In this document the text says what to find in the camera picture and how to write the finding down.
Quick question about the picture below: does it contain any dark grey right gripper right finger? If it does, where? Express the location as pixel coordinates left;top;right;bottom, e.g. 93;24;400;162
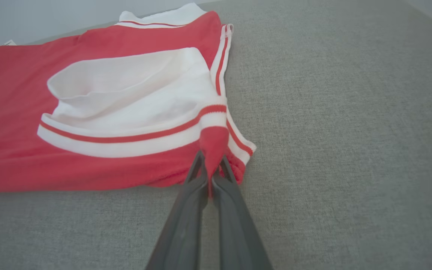
211;155;273;270

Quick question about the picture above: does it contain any red basketball jersey white trim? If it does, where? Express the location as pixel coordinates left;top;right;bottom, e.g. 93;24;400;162
0;3;257;199

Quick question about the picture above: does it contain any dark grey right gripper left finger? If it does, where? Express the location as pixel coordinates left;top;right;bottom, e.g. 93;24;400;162
145;150;209;270

